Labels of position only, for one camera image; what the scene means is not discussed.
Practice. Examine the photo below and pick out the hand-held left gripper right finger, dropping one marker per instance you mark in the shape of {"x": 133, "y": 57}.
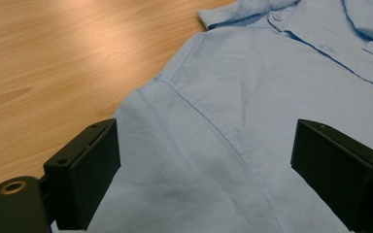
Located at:
{"x": 336, "y": 174}

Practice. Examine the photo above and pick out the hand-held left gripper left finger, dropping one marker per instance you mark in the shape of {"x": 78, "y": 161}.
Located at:
{"x": 84, "y": 181}

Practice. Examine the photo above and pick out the light blue button shirt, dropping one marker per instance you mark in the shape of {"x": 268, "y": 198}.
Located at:
{"x": 226, "y": 129}

